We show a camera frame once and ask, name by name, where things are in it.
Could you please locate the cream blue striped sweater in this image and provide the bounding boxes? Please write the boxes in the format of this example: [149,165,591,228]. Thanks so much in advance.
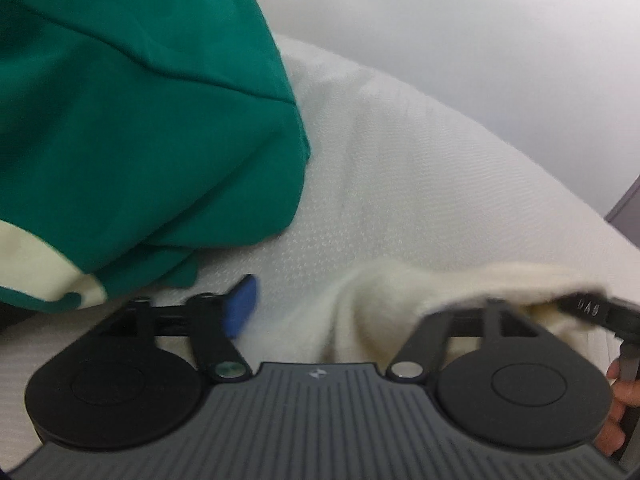
[240,259,614,369]

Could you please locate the person right hand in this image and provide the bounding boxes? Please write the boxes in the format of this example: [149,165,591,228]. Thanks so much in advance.
[596,359,640,456]

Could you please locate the grey wardrobe door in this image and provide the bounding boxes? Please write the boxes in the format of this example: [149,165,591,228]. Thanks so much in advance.
[605,177,640,247]

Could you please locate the grey bed cover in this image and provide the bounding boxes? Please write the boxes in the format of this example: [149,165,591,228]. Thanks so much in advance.
[1,38,639,479]

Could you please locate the green garment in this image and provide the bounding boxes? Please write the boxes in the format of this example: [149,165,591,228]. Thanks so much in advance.
[1,0,310,313]

